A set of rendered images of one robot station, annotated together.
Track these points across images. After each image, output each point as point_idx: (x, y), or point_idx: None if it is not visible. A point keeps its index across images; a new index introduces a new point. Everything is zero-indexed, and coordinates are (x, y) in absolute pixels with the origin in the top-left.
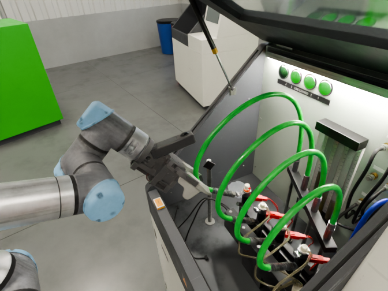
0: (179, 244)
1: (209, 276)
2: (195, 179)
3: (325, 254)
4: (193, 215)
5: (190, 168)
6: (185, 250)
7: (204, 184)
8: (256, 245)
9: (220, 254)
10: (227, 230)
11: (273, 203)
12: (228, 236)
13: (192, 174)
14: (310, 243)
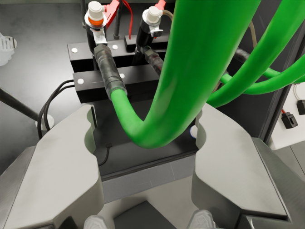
0: (112, 189)
1: (134, 147)
2: (250, 150)
3: (141, 14)
4: (17, 146)
5: (91, 156)
6: (125, 181)
7: (202, 110)
8: (156, 73)
9: (109, 125)
10: (73, 102)
11: (123, 1)
12: (84, 103)
13: (200, 158)
14: (125, 17)
